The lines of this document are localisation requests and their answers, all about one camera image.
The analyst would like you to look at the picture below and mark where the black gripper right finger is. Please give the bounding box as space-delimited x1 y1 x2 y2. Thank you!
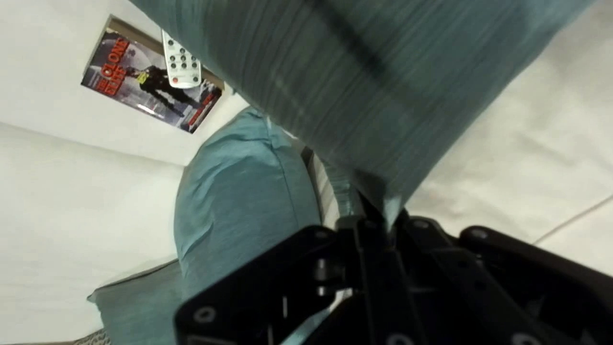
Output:
397 213 613 345

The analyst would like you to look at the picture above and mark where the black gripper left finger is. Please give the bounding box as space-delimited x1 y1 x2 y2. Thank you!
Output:
174 215 385 345

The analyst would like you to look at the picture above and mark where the white fabric sofa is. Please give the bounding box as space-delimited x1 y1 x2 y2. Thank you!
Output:
0 0 613 345

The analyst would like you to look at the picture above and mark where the white remote control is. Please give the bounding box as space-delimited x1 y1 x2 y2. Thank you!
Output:
159 29 203 90

